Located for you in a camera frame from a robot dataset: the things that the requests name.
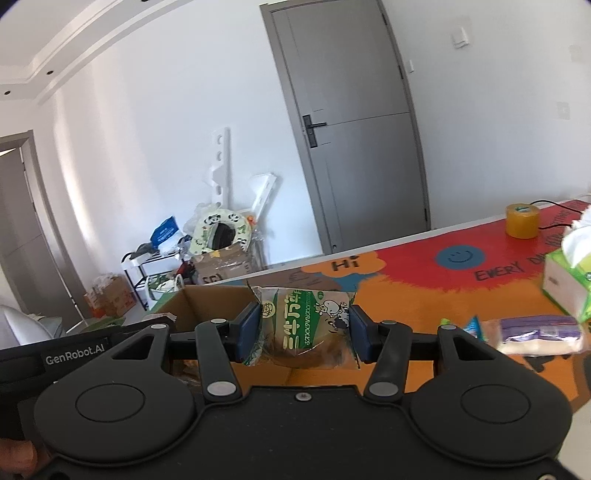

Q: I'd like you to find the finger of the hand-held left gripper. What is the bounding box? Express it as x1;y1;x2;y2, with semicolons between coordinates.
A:
115;314;177;345

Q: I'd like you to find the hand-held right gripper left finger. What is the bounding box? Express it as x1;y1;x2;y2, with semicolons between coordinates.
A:
110;302;262;400

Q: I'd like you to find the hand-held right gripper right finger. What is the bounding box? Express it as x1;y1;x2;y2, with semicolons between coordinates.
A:
349;304;505;400

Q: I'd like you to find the brown cardboard box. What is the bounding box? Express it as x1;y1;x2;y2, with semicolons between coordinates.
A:
147;284;296;387

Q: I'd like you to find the green white bread packet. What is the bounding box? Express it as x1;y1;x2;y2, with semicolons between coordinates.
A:
245;284;362;371

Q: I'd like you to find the person's left hand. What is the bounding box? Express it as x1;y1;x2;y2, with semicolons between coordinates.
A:
0;438;38;480

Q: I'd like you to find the orange printed carton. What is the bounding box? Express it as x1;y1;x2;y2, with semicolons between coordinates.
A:
84;274;138;320

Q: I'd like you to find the black shoe rack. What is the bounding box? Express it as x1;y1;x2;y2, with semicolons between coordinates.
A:
120;248;186;312

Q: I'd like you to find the grey sofa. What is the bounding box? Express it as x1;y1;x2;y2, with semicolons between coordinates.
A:
0;304;66;350

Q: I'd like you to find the open cardboard box on floor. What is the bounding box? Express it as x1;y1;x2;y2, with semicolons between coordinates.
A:
190;244;256;288

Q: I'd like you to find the colourful cartoon table mat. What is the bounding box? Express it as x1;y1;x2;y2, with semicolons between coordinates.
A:
240;198;591;412

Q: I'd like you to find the blue plastic bag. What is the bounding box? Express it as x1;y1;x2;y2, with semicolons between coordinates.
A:
148;216;180;246

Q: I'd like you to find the grey side door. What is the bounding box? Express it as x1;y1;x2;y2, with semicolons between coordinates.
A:
0;130;88;335

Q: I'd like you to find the short white foam piece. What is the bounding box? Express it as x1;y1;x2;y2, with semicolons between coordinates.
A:
248;172;279;228

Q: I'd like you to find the tall white foam piece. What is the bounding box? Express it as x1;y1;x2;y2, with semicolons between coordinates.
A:
209;126;232;209

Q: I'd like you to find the bread loaf bag purple label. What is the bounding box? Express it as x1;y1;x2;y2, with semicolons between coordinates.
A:
479;315;586;357

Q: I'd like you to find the brown tape roll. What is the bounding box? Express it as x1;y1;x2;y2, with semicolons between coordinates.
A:
504;202;541;240

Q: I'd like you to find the green tissue box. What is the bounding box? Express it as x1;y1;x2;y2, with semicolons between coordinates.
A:
541;207;591;325

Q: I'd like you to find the panda print seat ring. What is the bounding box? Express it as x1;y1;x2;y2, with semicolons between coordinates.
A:
190;207;254;256

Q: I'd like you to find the black door lock handle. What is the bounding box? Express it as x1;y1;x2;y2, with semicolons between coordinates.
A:
302;113;329;149

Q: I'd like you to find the black cable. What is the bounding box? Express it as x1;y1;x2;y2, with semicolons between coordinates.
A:
529;198;591;232

